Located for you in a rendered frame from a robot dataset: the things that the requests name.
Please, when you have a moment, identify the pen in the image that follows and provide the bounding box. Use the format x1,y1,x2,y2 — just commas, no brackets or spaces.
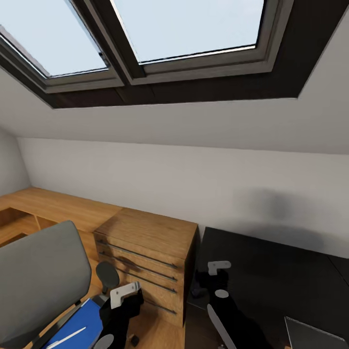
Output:
46,328,85,349

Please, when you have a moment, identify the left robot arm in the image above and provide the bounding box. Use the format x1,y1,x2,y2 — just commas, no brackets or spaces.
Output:
92,281,143,349

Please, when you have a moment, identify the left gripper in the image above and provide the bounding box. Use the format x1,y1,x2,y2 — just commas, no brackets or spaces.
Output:
99,288,143,328

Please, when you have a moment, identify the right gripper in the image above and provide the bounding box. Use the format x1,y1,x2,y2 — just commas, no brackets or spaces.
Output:
195,269,229,290

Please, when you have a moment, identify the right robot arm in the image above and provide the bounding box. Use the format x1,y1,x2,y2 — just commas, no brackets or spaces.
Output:
195,260,274,349

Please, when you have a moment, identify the mouse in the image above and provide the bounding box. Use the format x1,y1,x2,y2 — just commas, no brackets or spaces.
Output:
191,283,208,297

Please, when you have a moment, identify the swivel chair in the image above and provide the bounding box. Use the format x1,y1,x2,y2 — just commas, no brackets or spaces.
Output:
0,221,139,349

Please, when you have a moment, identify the notebook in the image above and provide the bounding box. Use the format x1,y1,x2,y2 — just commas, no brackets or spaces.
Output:
284,317,349,349

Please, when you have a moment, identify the folder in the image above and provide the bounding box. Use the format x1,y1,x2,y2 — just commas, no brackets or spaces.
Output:
40,298,103,349

